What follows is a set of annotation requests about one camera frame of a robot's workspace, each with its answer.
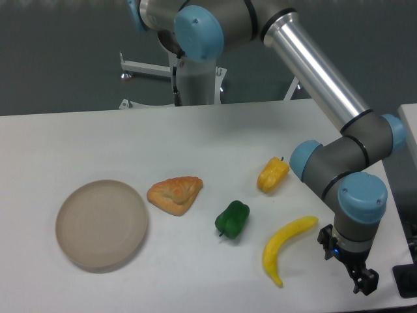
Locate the beige round plate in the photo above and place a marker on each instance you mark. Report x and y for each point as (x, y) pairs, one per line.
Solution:
(101, 225)

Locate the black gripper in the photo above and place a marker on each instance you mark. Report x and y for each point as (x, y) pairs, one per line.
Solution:
(365, 280)

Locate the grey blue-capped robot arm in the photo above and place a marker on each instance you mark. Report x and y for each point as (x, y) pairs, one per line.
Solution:
(197, 33)

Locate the black box at table edge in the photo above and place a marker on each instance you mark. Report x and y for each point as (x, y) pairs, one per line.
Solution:
(405, 279)

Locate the green bell pepper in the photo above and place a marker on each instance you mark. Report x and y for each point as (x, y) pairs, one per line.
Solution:
(232, 220)

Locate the yellow bell pepper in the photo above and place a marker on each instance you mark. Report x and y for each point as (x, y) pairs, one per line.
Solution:
(272, 175)

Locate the white side table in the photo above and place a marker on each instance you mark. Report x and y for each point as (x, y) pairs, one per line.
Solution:
(408, 115)

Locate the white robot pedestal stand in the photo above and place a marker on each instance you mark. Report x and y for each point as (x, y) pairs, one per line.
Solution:
(249, 72)

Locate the yellow banana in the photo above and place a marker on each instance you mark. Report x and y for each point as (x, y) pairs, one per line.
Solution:
(271, 250)

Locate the golden pastry bread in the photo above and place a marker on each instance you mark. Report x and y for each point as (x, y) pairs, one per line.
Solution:
(175, 195)

